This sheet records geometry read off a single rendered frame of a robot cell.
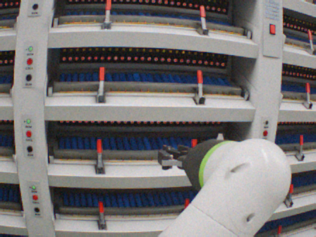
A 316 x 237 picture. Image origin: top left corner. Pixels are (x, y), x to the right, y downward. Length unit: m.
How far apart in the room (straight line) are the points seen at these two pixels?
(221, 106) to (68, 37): 0.46
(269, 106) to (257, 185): 0.68
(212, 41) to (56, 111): 0.46
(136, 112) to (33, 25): 0.38
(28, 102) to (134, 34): 0.33
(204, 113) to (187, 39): 0.21
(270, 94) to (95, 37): 0.54
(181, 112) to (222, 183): 0.56
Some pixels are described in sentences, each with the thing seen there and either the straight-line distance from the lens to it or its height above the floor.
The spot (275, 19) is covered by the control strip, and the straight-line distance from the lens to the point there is 1.05.
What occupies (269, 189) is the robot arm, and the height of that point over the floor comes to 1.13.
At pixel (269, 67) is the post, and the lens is 1.04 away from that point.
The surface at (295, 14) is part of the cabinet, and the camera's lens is 1.37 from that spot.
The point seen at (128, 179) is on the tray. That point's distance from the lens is 0.96.
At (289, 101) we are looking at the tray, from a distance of 1.16.
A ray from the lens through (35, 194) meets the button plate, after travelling 0.97.
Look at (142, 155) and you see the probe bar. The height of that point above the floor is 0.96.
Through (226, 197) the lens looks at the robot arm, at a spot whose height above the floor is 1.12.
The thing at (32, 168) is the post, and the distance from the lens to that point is 0.94.
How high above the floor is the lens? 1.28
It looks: 13 degrees down
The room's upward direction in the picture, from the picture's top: 4 degrees clockwise
